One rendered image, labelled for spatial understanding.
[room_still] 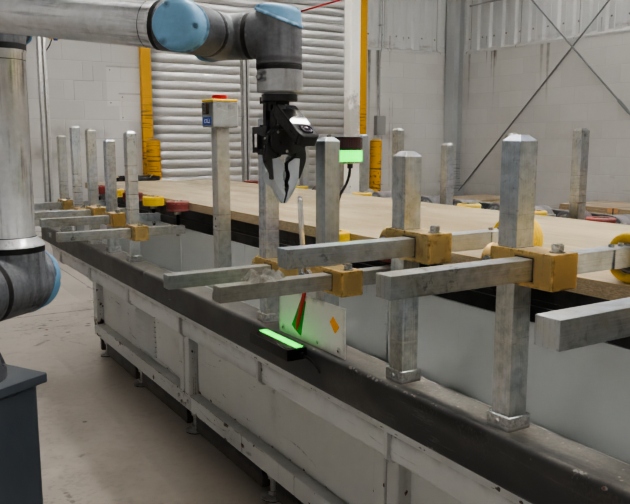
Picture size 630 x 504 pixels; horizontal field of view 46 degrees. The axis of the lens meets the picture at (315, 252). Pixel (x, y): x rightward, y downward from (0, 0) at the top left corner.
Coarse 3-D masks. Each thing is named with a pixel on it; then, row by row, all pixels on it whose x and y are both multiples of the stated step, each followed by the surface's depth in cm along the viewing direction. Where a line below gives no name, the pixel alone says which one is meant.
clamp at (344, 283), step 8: (312, 272) 149; (320, 272) 147; (328, 272) 144; (336, 272) 142; (344, 272) 140; (352, 272) 141; (360, 272) 142; (336, 280) 142; (344, 280) 141; (352, 280) 142; (360, 280) 143; (336, 288) 142; (344, 288) 141; (352, 288) 142; (360, 288) 143; (344, 296) 141
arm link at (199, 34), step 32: (0, 0) 143; (32, 0) 141; (64, 0) 139; (96, 0) 137; (128, 0) 135; (160, 0) 134; (0, 32) 148; (32, 32) 144; (64, 32) 140; (96, 32) 137; (128, 32) 134; (160, 32) 130; (192, 32) 129; (224, 32) 138
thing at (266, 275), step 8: (248, 272) 137; (256, 272) 137; (264, 272) 137; (272, 272) 137; (280, 272) 140; (240, 280) 136; (248, 280) 135; (256, 280) 134; (264, 280) 134; (272, 280) 135
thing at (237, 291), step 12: (288, 276) 141; (300, 276) 141; (312, 276) 141; (324, 276) 142; (372, 276) 148; (216, 288) 132; (228, 288) 132; (240, 288) 133; (252, 288) 134; (264, 288) 136; (276, 288) 137; (288, 288) 138; (300, 288) 140; (312, 288) 141; (324, 288) 143; (216, 300) 133; (228, 300) 132; (240, 300) 133
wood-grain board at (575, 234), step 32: (160, 192) 308; (192, 192) 308; (256, 192) 308; (256, 224) 216; (288, 224) 200; (352, 224) 193; (384, 224) 193; (448, 224) 193; (480, 224) 193; (544, 224) 193; (576, 224) 193; (608, 224) 193; (480, 256) 140; (576, 288) 120; (608, 288) 115
